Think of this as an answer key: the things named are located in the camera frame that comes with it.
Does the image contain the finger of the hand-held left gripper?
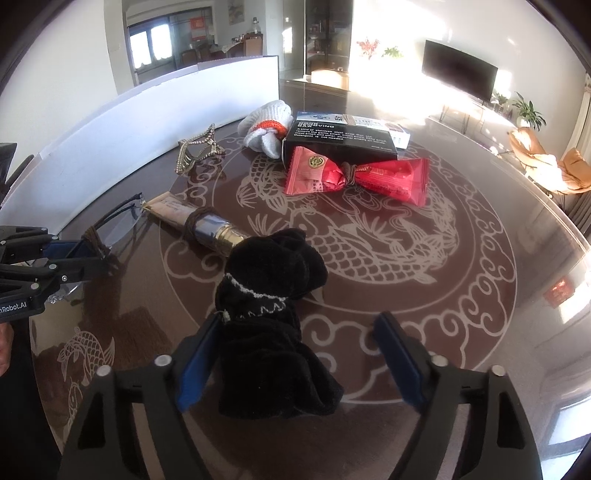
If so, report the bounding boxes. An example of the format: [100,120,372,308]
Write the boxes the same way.
[0,257,112,297]
[0,225,93,265]

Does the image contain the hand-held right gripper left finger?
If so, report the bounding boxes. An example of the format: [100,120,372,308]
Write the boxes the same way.
[58,313,223,480]

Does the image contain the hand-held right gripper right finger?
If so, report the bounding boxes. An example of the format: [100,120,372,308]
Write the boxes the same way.
[373,311,544,480]

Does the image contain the rimless eyeglasses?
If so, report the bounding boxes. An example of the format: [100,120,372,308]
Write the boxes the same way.
[46,191,145,304]

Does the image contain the black sock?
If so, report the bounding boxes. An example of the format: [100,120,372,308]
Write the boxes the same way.
[216,227,345,420]

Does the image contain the beige cosmetic tube gold cap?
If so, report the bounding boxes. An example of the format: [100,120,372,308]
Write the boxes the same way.
[140,194,251,259]

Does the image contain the white cardboard box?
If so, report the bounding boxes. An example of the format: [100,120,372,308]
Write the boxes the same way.
[0,55,280,237]

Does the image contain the gold rhinestone hair claw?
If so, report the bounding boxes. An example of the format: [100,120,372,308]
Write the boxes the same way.
[174,123,227,176]

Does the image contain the red snack packets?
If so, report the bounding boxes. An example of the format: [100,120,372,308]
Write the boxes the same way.
[283,145,430,206]

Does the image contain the white knit glove orange cuff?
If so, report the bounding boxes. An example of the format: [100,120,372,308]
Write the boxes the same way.
[237,99,296,160]

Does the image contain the person's left hand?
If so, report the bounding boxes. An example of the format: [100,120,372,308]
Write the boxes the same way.
[0,322,13,377]

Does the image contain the window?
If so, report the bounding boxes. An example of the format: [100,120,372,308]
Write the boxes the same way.
[129,23,174,66]

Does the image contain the black carton box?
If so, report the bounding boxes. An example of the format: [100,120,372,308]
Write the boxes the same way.
[281,119,400,174]

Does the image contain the orange chair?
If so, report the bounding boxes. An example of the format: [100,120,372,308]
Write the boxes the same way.
[508,126,591,195]

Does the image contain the white television stand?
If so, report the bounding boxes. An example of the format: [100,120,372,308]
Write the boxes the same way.
[438,92,518,139]

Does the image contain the large potted plant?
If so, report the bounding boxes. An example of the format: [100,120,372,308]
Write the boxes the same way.
[512,92,547,129]

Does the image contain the black television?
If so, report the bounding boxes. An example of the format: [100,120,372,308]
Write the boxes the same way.
[422,39,500,103]

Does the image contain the red flowers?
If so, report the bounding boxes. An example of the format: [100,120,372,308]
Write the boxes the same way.
[355,38,382,61]

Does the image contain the dark glass cabinet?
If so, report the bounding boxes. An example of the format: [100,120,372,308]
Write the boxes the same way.
[304,0,354,77]

